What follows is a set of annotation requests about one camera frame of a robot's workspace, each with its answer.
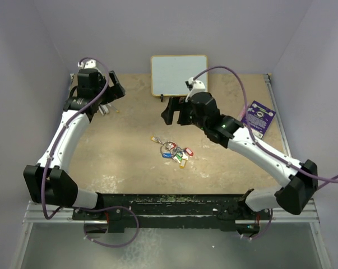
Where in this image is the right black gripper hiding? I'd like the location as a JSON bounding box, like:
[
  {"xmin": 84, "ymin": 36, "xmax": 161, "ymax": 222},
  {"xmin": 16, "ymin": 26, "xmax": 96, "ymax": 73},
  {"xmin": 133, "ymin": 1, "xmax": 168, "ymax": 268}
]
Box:
[{"xmin": 161, "ymin": 95, "xmax": 208, "ymax": 131}]

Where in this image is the keyring with coloured key tags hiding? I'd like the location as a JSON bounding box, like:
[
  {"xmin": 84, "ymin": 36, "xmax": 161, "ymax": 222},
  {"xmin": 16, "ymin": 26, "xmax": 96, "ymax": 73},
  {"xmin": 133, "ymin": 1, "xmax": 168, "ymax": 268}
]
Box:
[{"xmin": 160, "ymin": 141, "xmax": 194, "ymax": 169}]

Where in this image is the yellow tag key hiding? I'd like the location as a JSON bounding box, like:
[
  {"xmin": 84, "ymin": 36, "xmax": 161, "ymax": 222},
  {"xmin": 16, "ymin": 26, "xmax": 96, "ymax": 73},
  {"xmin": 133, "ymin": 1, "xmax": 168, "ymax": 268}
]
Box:
[{"xmin": 150, "ymin": 136, "xmax": 163, "ymax": 145}]

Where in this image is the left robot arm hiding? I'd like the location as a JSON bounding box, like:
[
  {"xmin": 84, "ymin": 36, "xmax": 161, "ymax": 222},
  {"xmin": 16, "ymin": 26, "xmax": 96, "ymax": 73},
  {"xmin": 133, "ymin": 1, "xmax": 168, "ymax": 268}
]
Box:
[{"xmin": 24, "ymin": 68, "xmax": 125, "ymax": 220}]

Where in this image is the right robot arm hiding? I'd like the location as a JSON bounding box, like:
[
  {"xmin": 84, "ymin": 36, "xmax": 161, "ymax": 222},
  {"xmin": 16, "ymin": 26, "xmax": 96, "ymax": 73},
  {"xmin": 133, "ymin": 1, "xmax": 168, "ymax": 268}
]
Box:
[{"xmin": 161, "ymin": 92, "xmax": 318, "ymax": 219}]

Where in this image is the small whiteboard on stand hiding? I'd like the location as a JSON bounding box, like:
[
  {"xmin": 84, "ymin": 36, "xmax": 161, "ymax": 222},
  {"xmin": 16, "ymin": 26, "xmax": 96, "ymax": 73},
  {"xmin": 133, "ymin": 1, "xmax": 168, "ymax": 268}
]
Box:
[{"xmin": 150, "ymin": 54, "xmax": 208, "ymax": 99}]

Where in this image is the purple card package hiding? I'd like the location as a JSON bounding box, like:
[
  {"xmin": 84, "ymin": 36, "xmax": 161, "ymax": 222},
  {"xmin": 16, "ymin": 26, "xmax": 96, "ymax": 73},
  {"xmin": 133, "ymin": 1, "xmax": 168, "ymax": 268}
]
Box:
[{"xmin": 241, "ymin": 100, "xmax": 276, "ymax": 139}]

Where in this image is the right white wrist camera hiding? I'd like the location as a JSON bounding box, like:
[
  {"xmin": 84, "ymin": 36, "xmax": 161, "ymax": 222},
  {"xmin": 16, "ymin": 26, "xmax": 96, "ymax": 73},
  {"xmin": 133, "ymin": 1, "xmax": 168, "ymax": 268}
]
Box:
[{"xmin": 185, "ymin": 77, "xmax": 207, "ymax": 103}]

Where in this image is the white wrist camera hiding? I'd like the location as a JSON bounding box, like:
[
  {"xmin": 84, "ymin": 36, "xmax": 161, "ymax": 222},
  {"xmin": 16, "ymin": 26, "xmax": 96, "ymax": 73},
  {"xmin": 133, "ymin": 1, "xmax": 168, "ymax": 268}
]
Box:
[
  {"xmin": 185, "ymin": 77, "xmax": 207, "ymax": 103},
  {"xmin": 77, "ymin": 59, "xmax": 98, "ymax": 69}
]

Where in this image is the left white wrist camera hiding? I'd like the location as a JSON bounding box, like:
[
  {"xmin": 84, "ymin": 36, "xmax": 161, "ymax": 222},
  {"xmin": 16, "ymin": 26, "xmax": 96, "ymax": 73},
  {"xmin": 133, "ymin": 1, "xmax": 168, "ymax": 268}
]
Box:
[{"xmin": 77, "ymin": 59, "xmax": 98, "ymax": 69}]

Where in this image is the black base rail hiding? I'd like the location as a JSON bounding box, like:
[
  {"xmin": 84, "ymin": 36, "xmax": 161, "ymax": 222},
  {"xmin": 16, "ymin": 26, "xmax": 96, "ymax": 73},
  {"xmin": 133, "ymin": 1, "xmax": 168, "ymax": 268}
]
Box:
[{"xmin": 72, "ymin": 193, "xmax": 272, "ymax": 234}]

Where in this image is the aluminium frame rail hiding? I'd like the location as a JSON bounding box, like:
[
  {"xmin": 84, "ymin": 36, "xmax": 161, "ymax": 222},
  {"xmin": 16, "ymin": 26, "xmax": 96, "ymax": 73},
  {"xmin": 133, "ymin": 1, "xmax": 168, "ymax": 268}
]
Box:
[{"xmin": 22, "ymin": 199, "xmax": 77, "ymax": 224}]

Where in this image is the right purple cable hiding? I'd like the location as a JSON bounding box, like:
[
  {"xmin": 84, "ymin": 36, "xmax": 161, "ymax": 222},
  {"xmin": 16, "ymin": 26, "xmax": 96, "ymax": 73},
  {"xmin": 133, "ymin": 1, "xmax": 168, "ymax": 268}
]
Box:
[{"xmin": 192, "ymin": 66, "xmax": 338, "ymax": 242}]

